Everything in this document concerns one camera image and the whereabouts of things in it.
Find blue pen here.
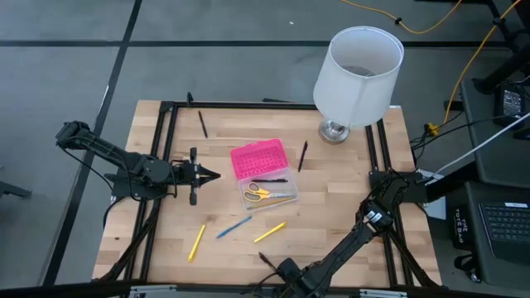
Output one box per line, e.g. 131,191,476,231
215,215,253,240

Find clear supply box pink lid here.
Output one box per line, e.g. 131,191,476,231
229,137,299,214

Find silver bracket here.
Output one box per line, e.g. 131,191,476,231
128,284,179,298
359,288,409,298

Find black aluminium table frame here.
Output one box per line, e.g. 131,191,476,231
91,91,443,289

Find dark grey desk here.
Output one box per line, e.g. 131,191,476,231
459,76,530,190
463,180,530,291

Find olive brown pencil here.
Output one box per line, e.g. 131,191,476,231
247,197,295,210

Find black stand legs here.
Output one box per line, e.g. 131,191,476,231
471,0,530,95

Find black power supply brick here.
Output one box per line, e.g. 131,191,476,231
493,81,530,130

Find black camera rig bar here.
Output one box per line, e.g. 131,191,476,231
0,280,530,298

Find black laptop keyboard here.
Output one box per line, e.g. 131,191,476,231
478,201,530,266

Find black tote bag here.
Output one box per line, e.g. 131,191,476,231
448,204,484,286

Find yellow handled scissors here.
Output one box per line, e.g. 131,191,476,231
242,181,296,204

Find grey chair base leg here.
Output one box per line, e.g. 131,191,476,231
0,165,33,200

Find white shade table lamp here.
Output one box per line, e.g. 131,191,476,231
312,26,405,145

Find yellow extension cable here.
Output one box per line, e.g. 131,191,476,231
340,0,464,36
426,0,523,137

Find white paper sheet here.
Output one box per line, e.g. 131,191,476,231
422,201,447,221

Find yellow pen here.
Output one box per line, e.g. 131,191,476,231
253,221,287,244
187,223,206,263

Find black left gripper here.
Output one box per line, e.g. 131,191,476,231
171,147,222,207

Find white cable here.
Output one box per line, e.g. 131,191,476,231
430,111,530,179

